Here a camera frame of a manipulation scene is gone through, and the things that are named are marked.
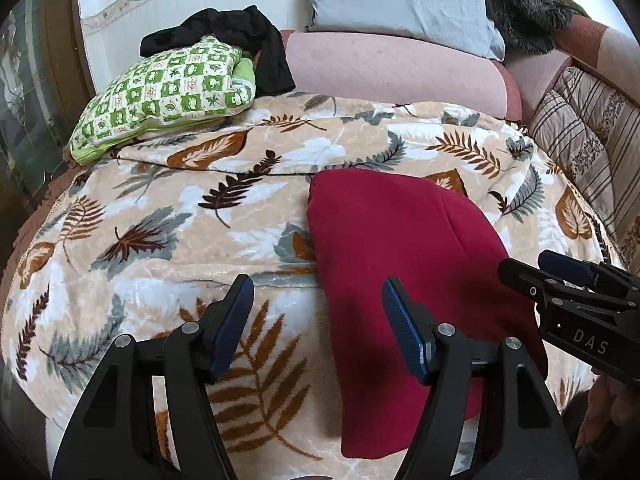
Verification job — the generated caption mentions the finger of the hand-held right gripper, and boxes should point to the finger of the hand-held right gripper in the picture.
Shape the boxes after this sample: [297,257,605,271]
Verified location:
[537,250,640,296]
[497,257,628,312]

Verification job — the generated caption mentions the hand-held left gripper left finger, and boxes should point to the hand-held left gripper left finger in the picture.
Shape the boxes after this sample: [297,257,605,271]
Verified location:
[51,274,256,480]

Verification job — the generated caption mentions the striped cushion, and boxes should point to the striped cushion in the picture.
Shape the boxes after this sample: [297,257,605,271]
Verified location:
[527,66,640,271]

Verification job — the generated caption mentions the red-brown sofa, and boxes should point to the red-brown sofa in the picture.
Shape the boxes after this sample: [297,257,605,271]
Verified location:
[502,12,640,126]

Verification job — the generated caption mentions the person's right hand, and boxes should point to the person's right hand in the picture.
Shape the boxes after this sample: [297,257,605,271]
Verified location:
[575,370,640,453]

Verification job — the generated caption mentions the pink quilted cushion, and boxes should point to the pink quilted cushion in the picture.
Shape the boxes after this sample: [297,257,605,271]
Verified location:
[280,30,523,122]

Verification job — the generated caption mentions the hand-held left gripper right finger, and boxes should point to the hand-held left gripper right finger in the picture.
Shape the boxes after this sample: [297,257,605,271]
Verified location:
[381,276,581,480]

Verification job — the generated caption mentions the wooden door frame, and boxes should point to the wooden door frame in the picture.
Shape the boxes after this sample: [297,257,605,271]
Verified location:
[30,0,96,111]

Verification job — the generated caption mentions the dark red garment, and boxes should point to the dark red garment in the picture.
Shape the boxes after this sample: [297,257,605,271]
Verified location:
[306,169,550,460]

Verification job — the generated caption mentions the green patterned pillow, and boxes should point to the green patterned pillow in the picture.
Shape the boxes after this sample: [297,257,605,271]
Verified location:
[69,35,257,166]

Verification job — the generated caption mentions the black cloth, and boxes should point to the black cloth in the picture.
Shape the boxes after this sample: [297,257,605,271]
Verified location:
[140,6,297,96]

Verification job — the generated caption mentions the glass door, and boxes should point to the glass door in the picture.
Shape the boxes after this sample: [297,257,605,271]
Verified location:
[0,0,66,196]

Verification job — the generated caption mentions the leaf print fleece blanket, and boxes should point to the leaf print fleece blanket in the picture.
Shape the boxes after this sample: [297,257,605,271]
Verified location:
[0,91,626,480]

